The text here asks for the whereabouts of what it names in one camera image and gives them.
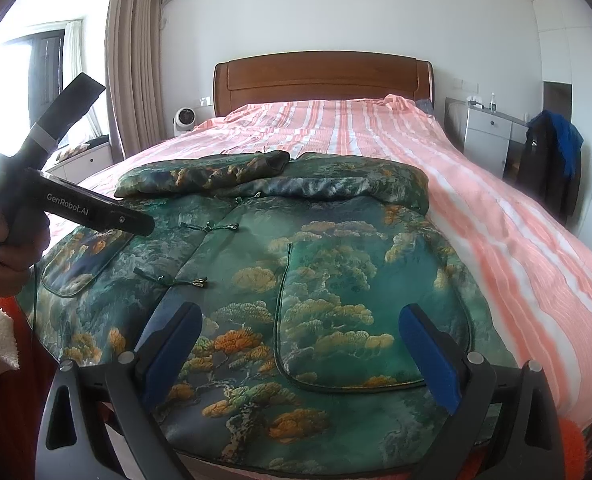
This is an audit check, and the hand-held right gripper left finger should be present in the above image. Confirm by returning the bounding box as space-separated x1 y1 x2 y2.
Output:
36 301 204 480

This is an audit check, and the person's orange clothing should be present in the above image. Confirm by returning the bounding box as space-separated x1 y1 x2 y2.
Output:
0 295 114 480

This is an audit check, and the green printed jacket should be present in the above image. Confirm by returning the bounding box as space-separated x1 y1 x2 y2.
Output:
16 150 521 476

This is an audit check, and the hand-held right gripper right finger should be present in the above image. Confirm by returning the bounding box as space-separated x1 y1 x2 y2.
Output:
398 304 566 480

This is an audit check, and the wooden headboard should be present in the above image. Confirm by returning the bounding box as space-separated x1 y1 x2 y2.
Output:
213 51 435 118

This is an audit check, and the blue cloth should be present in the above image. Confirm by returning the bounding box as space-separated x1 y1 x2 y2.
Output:
546 112 585 179

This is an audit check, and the white wardrobe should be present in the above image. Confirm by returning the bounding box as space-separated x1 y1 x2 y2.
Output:
533 0 592 261

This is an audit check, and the person's left hand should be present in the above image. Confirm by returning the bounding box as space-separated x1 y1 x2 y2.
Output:
0 195 52 302

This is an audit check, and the bed with pink striped sheet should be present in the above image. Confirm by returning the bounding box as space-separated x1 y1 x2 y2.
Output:
41 95 592 480

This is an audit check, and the window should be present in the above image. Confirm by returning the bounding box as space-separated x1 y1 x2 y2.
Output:
0 30 84 126

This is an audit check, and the white drawer cabinet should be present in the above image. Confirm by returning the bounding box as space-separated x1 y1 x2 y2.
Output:
463 105 529 177

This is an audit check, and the white sheer curtain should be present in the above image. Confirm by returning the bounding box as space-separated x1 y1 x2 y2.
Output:
63 20 102 143

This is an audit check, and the white round fan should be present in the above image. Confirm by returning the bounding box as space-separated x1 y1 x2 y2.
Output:
172 106 199 137

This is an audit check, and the white window seat cabinet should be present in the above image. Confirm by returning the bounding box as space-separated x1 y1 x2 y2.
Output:
46 135 114 186

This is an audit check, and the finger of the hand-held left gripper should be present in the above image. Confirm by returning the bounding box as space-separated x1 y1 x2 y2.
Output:
110 203 155 236

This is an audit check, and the dark hanging jacket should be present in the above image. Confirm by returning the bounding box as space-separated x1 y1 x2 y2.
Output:
516 110 584 222

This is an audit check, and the beige curtain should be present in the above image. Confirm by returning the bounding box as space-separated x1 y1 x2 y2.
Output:
105 0 169 161

